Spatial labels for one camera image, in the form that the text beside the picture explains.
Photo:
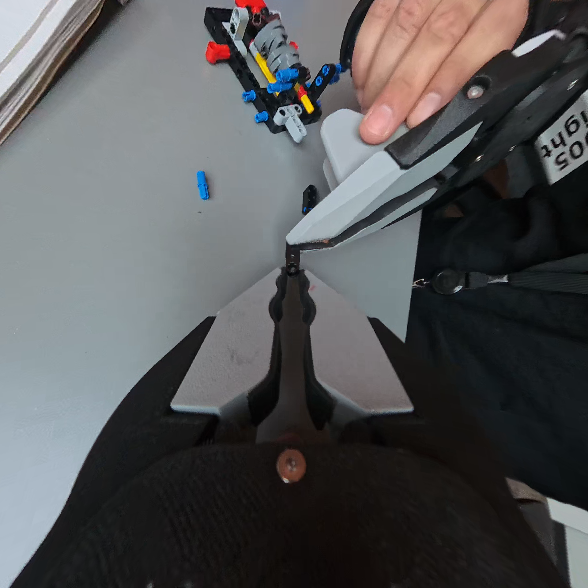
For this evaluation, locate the lego instruction booklet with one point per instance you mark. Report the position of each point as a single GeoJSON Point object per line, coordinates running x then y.
{"type": "Point", "coordinates": [27, 46]}

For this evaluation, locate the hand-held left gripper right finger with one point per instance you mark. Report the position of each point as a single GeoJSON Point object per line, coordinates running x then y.
{"type": "Point", "coordinates": [358, 363]}

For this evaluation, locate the black three-hole lego beam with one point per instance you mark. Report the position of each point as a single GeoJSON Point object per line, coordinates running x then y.
{"type": "Point", "coordinates": [309, 199]}

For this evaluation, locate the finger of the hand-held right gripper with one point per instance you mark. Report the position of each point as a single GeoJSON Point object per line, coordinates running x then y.
{"type": "Point", "coordinates": [395, 216]}
{"type": "Point", "coordinates": [367, 193]}

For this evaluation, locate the lego chassis assembly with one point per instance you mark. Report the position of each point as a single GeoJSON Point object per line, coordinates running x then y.
{"type": "Point", "coordinates": [275, 46]}

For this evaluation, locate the person's right hand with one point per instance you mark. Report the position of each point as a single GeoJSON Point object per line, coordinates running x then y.
{"type": "Point", "coordinates": [422, 55]}

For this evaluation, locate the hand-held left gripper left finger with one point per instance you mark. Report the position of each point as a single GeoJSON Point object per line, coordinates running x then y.
{"type": "Point", "coordinates": [229, 358]}

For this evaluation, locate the small black lego piece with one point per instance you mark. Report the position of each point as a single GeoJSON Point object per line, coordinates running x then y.
{"type": "Point", "coordinates": [292, 262]}

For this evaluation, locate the person's right forearm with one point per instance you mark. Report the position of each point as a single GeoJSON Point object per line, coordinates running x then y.
{"type": "Point", "coordinates": [560, 13]}

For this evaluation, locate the blue lego pin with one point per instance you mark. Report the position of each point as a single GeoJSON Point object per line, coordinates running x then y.
{"type": "Point", "coordinates": [202, 184]}

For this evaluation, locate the black badge reel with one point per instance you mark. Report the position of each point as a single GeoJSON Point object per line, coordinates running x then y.
{"type": "Point", "coordinates": [448, 281]}

